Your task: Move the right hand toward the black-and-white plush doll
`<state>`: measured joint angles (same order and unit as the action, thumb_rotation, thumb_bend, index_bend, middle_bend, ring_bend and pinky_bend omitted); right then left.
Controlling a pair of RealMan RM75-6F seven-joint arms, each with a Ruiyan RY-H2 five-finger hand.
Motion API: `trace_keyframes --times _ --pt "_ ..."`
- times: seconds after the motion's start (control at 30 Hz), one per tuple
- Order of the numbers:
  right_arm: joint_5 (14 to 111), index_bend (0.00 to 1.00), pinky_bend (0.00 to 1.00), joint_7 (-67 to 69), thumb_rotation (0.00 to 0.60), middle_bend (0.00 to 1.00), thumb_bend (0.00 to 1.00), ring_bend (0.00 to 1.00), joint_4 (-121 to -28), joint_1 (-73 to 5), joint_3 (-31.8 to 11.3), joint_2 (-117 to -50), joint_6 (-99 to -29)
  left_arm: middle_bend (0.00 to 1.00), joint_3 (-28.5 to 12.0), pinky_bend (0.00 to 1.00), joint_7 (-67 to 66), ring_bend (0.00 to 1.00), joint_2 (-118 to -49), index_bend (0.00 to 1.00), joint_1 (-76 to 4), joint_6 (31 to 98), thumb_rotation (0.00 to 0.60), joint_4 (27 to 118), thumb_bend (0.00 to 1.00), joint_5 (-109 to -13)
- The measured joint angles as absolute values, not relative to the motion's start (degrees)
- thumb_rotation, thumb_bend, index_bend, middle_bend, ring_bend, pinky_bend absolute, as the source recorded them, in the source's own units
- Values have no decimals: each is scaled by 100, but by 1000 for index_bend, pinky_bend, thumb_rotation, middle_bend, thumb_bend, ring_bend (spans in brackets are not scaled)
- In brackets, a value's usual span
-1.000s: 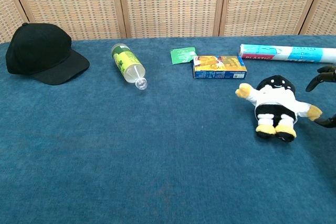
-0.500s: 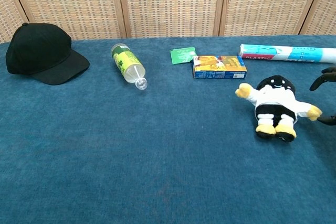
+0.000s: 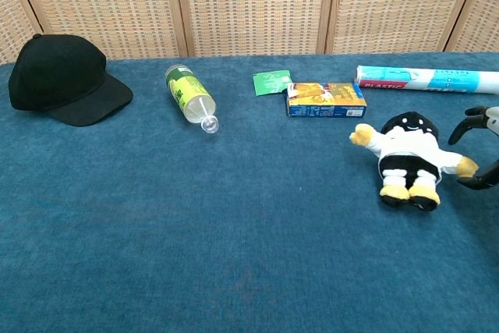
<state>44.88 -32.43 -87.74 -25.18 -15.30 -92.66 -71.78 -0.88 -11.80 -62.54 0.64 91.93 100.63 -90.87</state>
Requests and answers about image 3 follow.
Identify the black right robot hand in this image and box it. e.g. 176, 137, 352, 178
448, 105, 499, 191

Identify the black white penguin plush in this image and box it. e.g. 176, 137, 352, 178
349, 111, 480, 212

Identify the blue carpet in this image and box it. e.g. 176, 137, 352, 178
0, 51, 499, 333

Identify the plastic wrap roll teal label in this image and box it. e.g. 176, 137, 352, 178
353, 65, 499, 95

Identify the blue yellow snack box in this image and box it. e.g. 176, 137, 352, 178
286, 82, 368, 119

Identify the green sachet packet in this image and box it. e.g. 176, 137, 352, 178
252, 69, 292, 97

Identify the clear plastic bottle yellow label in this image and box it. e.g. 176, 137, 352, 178
164, 63, 220, 135

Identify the black baseball cap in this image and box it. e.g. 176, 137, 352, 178
8, 33, 134, 128

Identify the woven folding screen wooden frame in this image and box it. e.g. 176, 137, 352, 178
0, 0, 499, 66

